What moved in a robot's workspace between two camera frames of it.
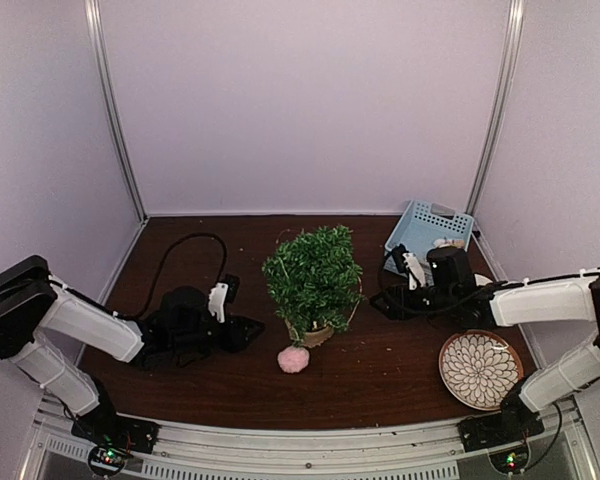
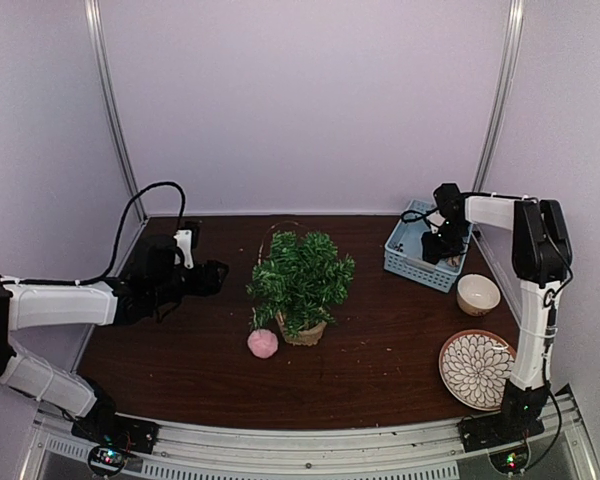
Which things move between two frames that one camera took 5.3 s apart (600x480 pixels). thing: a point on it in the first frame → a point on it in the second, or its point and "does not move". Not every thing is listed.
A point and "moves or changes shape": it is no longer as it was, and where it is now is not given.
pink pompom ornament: (293, 359) → (263, 343)
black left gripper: (235, 338) → (207, 282)
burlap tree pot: (310, 338) moves or changes shape
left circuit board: (107, 460) does not move
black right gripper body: (399, 297) → (449, 242)
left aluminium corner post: (93, 15) does not move
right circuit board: (511, 461) does not move
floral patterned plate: (479, 367) does not move
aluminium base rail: (308, 450) does not move
